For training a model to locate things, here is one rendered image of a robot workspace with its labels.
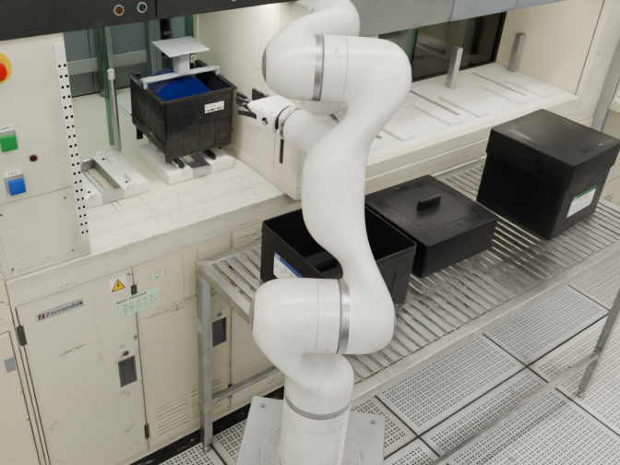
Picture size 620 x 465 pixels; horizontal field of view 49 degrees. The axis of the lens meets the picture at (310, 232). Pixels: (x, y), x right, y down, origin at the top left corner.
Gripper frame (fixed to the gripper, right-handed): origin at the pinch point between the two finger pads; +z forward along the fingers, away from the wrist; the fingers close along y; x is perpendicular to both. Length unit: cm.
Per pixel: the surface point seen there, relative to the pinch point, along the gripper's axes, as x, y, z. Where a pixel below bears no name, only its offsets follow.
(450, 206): -33, 50, -29
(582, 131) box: -18, 97, -37
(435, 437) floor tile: -119, 50, -43
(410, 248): -26, 17, -43
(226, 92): -8.2, 8.0, 21.9
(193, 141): -20.9, -2.3, 23.0
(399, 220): -33, 32, -26
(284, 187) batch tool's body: -30.3, 13.9, 1.5
